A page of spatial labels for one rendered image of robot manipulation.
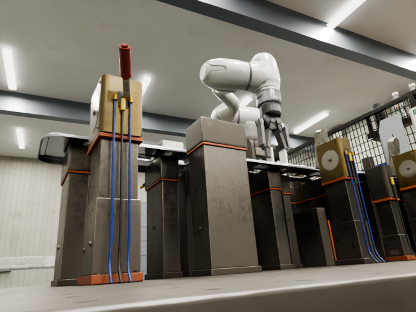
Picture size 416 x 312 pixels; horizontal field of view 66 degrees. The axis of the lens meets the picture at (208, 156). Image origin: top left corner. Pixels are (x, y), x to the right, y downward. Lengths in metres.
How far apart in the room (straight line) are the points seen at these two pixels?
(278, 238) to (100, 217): 0.55
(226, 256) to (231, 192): 0.13
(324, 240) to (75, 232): 0.70
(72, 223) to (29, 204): 10.05
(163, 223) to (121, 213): 0.24
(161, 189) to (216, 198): 0.17
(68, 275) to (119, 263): 0.20
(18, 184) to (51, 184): 0.87
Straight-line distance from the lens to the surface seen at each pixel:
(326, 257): 1.05
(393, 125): 1.73
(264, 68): 1.19
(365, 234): 0.94
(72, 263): 0.71
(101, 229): 0.54
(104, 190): 0.55
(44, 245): 10.56
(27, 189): 10.86
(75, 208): 0.72
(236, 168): 0.71
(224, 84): 1.14
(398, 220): 1.15
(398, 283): 0.19
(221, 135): 0.71
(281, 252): 0.95
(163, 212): 0.77
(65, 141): 0.77
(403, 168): 1.27
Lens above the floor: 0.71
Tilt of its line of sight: 20 degrees up
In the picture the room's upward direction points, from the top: 4 degrees counter-clockwise
